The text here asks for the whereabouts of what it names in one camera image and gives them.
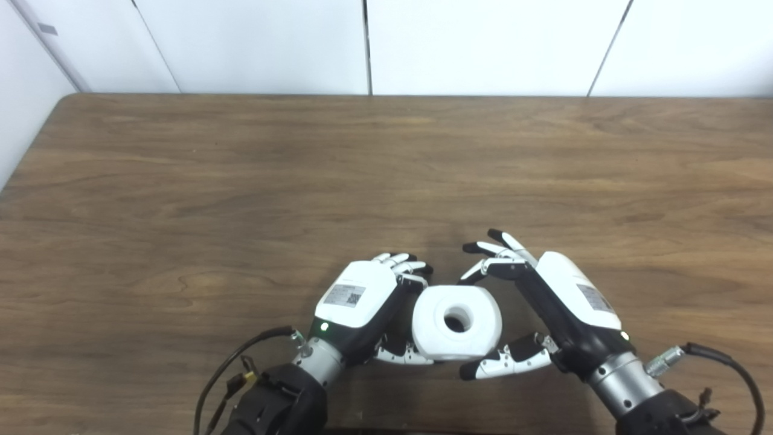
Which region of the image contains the black and white right hand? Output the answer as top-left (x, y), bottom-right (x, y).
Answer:
top-left (458, 228), bottom-right (636, 382)

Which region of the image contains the black and white left hand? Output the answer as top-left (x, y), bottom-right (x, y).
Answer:
top-left (307, 252), bottom-right (435, 367)

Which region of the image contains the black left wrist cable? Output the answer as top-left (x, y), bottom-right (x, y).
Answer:
top-left (193, 326), bottom-right (298, 435)

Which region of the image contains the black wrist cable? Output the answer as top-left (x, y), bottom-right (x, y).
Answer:
top-left (681, 342), bottom-right (767, 435)
top-left (193, 326), bottom-right (298, 435)

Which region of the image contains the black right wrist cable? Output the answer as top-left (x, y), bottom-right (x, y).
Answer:
top-left (681, 342), bottom-right (767, 435)

